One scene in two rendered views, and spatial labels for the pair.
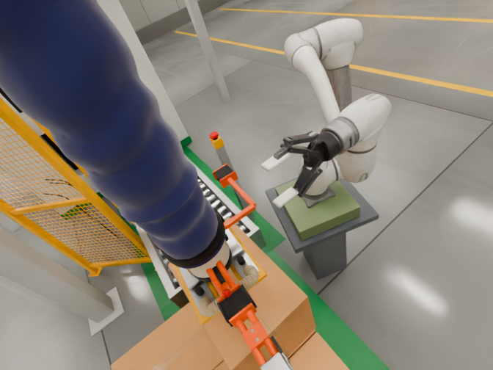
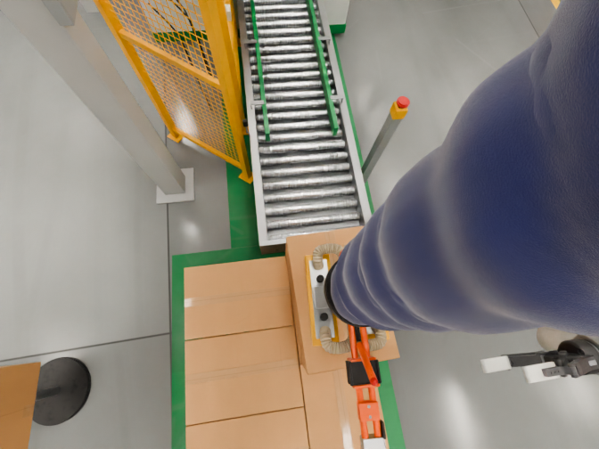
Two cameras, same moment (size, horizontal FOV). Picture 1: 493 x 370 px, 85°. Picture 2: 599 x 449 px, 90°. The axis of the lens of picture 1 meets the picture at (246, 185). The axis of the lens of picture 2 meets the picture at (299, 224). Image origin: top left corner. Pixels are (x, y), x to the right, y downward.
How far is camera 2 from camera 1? 0.68 m
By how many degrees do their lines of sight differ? 27
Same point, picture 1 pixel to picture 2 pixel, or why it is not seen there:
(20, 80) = (456, 309)
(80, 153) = (397, 314)
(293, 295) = (389, 348)
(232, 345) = (317, 355)
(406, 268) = not seen: hidden behind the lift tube
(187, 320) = (266, 273)
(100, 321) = (168, 194)
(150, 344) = (225, 273)
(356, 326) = not seen: hidden behind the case
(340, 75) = not seen: outside the picture
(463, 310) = (476, 382)
